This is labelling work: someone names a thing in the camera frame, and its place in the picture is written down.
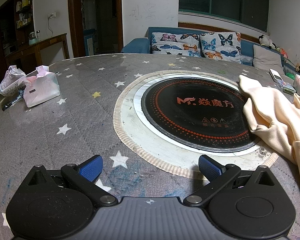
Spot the beige cushion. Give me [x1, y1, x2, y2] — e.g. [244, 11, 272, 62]
[252, 44, 285, 68]

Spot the blue and white cabinet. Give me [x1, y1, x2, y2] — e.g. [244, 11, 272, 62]
[83, 29, 96, 57]

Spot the dark wooden shelf cabinet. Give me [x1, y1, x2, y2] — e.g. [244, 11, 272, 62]
[0, 0, 36, 85]

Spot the wooden side table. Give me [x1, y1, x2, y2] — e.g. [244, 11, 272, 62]
[5, 33, 70, 67]

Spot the wide butterfly print cushion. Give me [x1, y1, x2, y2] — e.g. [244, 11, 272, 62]
[150, 32, 202, 57]

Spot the blue sofa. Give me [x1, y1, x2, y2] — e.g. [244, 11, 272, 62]
[121, 26, 300, 73]

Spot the black round induction cooktop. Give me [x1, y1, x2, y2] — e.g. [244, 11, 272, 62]
[133, 73, 261, 157]

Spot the dark window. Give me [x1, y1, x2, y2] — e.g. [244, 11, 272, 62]
[178, 0, 270, 32]

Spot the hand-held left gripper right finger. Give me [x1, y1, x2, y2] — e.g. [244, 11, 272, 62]
[183, 154, 276, 205]

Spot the black marker pen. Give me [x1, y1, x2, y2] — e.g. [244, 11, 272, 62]
[2, 97, 23, 111]

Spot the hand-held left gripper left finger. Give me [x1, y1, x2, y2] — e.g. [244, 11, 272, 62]
[25, 154, 118, 205]

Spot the cream shirt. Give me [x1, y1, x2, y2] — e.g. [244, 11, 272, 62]
[238, 74, 300, 207]

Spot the crumpled white plastic bag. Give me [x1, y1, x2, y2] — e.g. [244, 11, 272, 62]
[0, 65, 26, 97]

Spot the clear plastic box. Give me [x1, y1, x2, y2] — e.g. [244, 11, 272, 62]
[276, 79, 296, 95]

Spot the square butterfly print cushion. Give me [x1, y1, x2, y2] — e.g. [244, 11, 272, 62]
[199, 32, 242, 64]

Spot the white remote control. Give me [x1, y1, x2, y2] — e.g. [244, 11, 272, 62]
[269, 69, 285, 82]

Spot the wooden door frame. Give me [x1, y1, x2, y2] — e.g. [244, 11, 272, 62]
[68, 0, 124, 58]

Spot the black and white plush toy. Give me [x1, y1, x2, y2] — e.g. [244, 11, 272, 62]
[258, 35, 276, 49]

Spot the pink and white plastic bag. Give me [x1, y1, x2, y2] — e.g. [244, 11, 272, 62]
[23, 65, 61, 108]

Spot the teal glass jar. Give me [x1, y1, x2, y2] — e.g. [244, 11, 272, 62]
[28, 31, 39, 45]

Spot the grey star-print table cover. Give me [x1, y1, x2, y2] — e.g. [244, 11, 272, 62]
[0, 52, 300, 240]

